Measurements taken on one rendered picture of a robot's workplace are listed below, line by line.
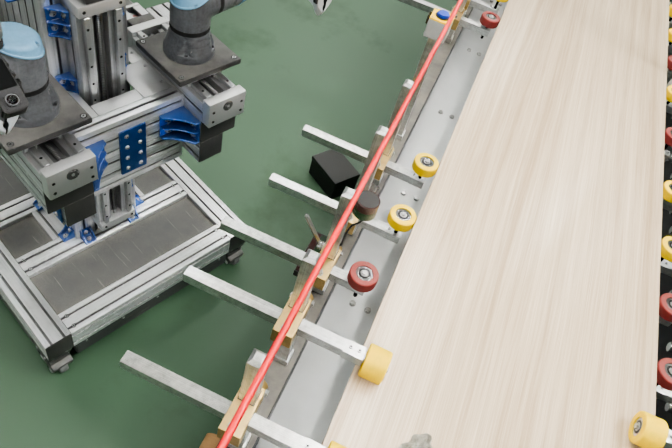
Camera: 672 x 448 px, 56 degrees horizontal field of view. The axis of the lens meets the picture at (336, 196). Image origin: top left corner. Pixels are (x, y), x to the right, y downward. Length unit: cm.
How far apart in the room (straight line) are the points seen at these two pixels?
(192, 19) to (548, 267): 123
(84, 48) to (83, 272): 92
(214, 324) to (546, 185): 135
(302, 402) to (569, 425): 67
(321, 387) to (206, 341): 83
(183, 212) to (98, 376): 68
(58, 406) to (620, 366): 178
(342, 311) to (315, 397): 29
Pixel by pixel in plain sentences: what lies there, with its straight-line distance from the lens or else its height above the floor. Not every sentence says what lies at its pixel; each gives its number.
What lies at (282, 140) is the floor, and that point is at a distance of 324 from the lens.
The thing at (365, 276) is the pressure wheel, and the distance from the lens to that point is 167.
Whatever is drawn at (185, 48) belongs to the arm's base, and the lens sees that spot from 193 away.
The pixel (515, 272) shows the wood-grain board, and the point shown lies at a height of 90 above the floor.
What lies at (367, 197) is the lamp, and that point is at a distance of 153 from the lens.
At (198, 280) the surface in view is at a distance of 153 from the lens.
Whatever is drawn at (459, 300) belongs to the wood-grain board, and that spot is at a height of 90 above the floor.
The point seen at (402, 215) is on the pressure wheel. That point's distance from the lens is 183.
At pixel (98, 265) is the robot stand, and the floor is 21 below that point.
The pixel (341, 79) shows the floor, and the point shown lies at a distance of 370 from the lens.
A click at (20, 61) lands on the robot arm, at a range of 164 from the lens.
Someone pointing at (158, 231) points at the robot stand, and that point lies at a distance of 255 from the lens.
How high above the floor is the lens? 224
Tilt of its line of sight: 47 degrees down
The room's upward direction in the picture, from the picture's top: 18 degrees clockwise
